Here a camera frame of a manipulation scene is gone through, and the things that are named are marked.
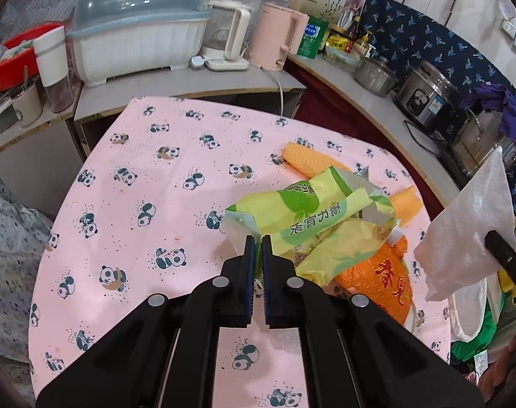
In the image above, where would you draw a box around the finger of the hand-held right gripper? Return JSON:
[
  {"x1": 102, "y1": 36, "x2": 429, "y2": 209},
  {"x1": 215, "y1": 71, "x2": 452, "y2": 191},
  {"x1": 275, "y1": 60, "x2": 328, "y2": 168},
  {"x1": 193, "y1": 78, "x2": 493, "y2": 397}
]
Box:
[{"x1": 484, "y1": 230, "x2": 516, "y2": 302}]

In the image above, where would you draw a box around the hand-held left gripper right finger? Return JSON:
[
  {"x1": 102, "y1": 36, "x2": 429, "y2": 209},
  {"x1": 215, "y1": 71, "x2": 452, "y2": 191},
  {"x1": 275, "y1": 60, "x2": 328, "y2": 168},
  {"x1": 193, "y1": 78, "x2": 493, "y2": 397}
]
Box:
[{"x1": 260, "y1": 235, "x2": 486, "y2": 408}]

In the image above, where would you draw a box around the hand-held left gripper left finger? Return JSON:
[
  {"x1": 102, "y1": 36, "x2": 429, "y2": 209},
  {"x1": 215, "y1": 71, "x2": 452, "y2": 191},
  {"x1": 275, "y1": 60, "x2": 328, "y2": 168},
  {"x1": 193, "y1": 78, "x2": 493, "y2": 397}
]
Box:
[{"x1": 36, "y1": 235, "x2": 259, "y2": 408}]

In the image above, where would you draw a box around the white plastic bag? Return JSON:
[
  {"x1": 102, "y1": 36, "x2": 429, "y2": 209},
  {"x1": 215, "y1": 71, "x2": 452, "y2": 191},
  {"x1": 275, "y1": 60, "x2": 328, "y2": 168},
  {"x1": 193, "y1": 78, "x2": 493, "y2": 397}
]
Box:
[{"x1": 413, "y1": 147, "x2": 516, "y2": 302}]

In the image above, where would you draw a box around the bin with white liner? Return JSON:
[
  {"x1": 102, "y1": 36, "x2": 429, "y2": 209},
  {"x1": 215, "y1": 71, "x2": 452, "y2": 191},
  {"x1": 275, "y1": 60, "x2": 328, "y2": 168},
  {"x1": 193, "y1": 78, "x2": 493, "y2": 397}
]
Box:
[{"x1": 450, "y1": 279, "x2": 491, "y2": 343}]

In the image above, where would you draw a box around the green yellow snack bag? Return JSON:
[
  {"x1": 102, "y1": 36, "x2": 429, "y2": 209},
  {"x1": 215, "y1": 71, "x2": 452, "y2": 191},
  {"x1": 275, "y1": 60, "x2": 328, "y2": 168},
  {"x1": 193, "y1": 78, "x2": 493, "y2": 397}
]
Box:
[{"x1": 221, "y1": 166, "x2": 397, "y2": 264}]

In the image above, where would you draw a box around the orange bag red print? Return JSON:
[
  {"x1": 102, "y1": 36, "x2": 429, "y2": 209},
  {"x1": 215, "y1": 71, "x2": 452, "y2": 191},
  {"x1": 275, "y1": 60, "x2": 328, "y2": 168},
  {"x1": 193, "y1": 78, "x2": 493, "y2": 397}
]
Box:
[{"x1": 332, "y1": 234, "x2": 414, "y2": 326}]

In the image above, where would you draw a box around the green plastic sheet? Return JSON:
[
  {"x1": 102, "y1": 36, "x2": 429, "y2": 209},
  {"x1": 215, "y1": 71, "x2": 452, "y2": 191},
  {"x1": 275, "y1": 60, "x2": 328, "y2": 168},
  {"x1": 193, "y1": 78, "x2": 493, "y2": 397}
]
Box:
[{"x1": 451, "y1": 293, "x2": 506, "y2": 362}]

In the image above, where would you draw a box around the yellow plastic wrapper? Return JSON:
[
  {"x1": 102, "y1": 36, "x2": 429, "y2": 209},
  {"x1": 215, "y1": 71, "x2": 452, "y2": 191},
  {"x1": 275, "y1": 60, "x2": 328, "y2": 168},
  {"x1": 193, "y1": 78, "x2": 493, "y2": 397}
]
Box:
[{"x1": 294, "y1": 219, "x2": 397, "y2": 287}]

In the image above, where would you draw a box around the orange ribbed wrapper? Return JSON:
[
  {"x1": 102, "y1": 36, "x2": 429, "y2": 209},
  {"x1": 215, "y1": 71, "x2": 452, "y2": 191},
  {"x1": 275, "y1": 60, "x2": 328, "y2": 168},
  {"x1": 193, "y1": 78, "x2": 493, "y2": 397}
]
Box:
[
  {"x1": 387, "y1": 185, "x2": 424, "y2": 227},
  {"x1": 282, "y1": 140, "x2": 336, "y2": 176}
]

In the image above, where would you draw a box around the large steel steamer pot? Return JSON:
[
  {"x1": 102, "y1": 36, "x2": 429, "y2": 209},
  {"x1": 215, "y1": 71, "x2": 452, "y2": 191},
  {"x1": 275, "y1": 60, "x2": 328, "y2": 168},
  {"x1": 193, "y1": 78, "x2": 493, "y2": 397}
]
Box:
[{"x1": 449, "y1": 108, "x2": 516, "y2": 179}]

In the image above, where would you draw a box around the pink panda tablecloth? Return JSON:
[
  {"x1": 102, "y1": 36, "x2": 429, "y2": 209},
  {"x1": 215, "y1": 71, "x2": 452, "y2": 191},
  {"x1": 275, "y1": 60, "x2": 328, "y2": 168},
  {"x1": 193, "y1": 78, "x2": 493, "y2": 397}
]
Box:
[{"x1": 28, "y1": 96, "x2": 452, "y2": 408}]

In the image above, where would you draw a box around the purple cloth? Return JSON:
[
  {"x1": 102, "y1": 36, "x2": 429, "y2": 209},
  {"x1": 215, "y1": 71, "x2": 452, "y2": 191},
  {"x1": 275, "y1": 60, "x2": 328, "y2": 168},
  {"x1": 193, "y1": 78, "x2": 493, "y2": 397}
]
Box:
[{"x1": 460, "y1": 84, "x2": 516, "y2": 154}]

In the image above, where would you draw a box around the steel rice cooker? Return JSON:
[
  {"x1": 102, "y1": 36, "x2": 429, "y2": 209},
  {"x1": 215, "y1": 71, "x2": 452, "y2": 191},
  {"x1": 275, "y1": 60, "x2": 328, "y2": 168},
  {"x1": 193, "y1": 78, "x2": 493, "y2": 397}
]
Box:
[{"x1": 394, "y1": 60, "x2": 458, "y2": 132}]

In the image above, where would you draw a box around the small steel pot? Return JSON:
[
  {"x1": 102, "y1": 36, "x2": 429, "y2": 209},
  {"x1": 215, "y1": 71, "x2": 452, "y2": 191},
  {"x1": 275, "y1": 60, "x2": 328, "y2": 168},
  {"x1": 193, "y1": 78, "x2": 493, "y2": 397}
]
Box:
[{"x1": 353, "y1": 56, "x2": 400, "y2": 98}]

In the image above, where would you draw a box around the navy printed cloth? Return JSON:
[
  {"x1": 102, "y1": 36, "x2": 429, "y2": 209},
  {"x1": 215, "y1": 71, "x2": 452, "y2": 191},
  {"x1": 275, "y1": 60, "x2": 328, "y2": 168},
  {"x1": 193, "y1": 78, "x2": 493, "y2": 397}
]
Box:
[{"x1": 360, "y1": 0, "x2": 516, "y2": 213}]

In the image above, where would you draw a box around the grey floral bedding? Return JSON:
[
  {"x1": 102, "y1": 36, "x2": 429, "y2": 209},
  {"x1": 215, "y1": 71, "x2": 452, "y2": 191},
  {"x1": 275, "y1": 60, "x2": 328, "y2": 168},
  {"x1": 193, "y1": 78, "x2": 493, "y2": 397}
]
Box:
[{"x1": 0, "y1": 166, "x2": 54, "y2": 364}]

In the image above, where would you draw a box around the green packet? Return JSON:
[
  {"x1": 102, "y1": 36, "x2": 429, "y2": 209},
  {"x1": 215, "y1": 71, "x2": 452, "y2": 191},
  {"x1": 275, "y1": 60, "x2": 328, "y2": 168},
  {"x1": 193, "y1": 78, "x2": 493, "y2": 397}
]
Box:
[{"x1": 297, "y1": 16, "x2": 330, "y2": 59}]

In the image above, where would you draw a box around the pink electric kettle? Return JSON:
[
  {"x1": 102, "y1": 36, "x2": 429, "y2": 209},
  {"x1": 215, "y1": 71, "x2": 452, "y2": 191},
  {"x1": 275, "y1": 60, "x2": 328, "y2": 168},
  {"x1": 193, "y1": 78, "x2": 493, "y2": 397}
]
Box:
[{"x1": 249, "y1": 2, "x2": 310, "y2": 72}]

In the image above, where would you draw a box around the yellow label jar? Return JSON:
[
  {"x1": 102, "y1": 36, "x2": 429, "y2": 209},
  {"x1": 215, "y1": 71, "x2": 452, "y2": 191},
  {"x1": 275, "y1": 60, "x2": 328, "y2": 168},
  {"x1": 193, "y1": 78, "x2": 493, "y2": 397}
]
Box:
[{"x1": 328, "y1": 30, "x2": 354, "y2": 54}]

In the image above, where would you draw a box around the pump bottle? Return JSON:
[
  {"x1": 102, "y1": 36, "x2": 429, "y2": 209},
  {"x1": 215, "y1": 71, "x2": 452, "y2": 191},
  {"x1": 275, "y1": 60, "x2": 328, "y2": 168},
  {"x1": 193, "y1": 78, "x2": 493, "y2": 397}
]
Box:
[{"x1": 355, "y1": 32, "x2": 375, "y2": 58}]

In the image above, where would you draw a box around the white glass kettle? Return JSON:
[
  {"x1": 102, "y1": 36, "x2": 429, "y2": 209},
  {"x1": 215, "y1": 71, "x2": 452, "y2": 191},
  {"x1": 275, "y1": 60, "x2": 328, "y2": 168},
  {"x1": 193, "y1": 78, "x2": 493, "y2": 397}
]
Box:
[{"x1": 198, "y1": 0, "x2": 252, "y2": 72}]

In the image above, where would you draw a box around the white dish rack grey lid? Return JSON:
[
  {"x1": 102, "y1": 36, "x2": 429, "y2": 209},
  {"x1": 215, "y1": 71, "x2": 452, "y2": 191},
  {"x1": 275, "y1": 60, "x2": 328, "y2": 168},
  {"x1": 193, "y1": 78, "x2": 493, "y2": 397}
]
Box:
[{"x1": 66, "y1": 0, "x2": 212, "y2": 88}]

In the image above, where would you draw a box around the white mug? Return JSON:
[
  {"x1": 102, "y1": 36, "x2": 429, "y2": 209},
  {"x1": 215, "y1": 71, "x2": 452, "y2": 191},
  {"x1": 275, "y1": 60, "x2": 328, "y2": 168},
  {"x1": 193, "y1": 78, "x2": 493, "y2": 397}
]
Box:
[{"x1": 9, "y1": 81, "x2": 44, "y2": 128}]

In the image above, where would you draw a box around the white blender cup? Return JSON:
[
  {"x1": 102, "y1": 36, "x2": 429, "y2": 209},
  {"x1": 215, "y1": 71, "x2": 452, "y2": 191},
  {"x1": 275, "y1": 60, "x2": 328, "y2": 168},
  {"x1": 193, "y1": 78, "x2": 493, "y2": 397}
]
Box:
[{"x1": 32, "y1": 25, "x2": 74, "y2": 113}]

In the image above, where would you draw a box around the red plastic basin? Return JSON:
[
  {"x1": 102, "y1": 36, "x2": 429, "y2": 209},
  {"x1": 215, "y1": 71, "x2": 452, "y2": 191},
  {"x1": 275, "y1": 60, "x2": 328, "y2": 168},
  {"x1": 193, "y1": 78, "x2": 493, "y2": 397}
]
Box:
[{"x1": 0, "y1": 23, "x2": 65, "y2": 92}]

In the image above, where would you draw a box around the black power cable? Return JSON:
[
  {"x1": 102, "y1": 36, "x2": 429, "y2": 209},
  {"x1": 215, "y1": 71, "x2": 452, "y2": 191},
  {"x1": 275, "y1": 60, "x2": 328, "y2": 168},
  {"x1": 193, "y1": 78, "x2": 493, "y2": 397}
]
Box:
[{"x1": 403, "y1": 119, "x2": 454, "y2": 158}]

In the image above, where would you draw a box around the white power cable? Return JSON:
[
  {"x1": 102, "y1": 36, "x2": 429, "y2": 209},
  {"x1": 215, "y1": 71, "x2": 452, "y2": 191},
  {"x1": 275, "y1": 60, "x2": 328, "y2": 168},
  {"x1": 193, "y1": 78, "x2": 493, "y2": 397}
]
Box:
[{"x1": 264, "y1": 68, "x2": 286, "y2": 117}]

